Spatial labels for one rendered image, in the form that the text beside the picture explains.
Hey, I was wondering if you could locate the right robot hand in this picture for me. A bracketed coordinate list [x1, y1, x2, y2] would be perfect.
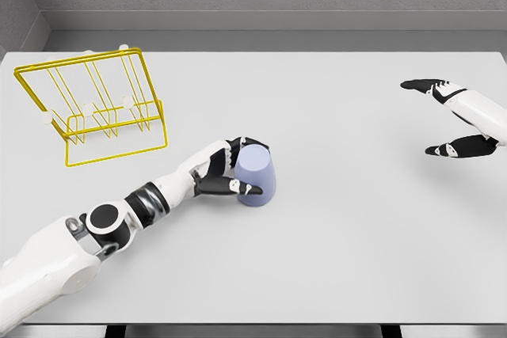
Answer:
[400, 78, 507, 158]

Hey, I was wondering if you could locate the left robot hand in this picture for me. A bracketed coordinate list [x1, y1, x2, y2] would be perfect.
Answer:
[178, 135, 273, 198]

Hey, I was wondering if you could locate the lavender plastic cup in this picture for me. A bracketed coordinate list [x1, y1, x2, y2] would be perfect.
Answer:
[233, 144, 277, 209]

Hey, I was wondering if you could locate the yellow wire cup holder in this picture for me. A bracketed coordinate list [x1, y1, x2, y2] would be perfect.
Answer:
[13, 44, 170, 168]

